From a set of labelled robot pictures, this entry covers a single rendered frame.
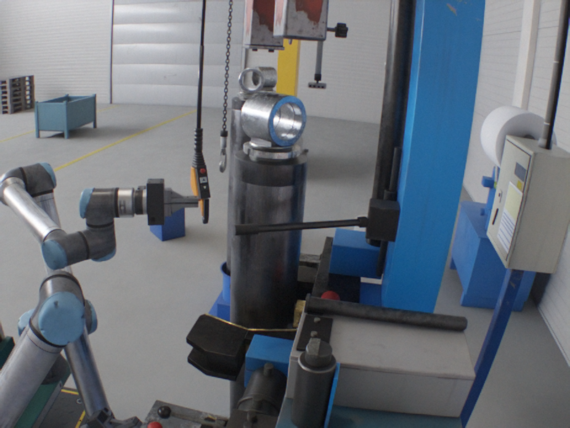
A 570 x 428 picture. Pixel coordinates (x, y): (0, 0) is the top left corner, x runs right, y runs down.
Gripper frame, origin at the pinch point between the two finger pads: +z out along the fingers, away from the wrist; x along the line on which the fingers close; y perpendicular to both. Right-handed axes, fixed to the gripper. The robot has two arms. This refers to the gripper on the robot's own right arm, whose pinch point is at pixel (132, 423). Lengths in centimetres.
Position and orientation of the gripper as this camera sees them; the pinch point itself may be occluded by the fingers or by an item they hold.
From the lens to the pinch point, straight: 124.7
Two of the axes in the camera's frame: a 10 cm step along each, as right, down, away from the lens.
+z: 7.9, -5.0, -3.6
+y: 2.0, -3.4, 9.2
